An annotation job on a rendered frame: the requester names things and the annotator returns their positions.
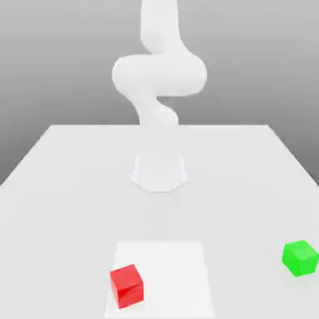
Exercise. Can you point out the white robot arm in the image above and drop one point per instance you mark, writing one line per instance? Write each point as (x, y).
(159, 74)

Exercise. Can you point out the small red cube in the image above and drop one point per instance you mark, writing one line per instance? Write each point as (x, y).
(126, 286)

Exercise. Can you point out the small green cube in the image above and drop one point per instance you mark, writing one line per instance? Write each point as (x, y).
(300, 258)

